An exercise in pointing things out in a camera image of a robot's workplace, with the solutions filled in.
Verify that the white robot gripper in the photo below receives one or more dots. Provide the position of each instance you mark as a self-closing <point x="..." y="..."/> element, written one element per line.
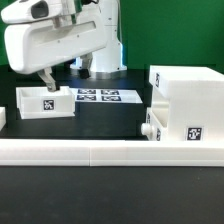
<point x="43" y="33"/>

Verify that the white drawer box with knob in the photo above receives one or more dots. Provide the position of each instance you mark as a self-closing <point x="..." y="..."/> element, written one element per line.
<point x="155" y="126"/>

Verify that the white drawer cabinet housing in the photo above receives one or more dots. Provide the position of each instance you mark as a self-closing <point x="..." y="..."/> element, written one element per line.
<point x="194" y="98"/>

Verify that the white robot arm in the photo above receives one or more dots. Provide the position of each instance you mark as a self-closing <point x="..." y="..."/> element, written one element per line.
<point x="107" y="58"/>

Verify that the white rear drawer box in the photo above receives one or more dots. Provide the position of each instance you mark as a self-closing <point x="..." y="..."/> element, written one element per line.
<point x="38" y="102"/>

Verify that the fiducial marker sheet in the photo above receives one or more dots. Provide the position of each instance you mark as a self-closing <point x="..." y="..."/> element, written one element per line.
<point x="106" y="95"/>

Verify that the white left fence rail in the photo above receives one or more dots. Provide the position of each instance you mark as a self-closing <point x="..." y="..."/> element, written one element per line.
<point x="2" y="117"/>

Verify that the white fence rail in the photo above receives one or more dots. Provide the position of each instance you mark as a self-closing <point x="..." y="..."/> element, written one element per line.
<point x="2" y="117"/>
<point x="28" y="152"/>

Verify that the white front fence rail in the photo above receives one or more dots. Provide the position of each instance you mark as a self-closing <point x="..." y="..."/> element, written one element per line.
<point x="28" y="152"/>

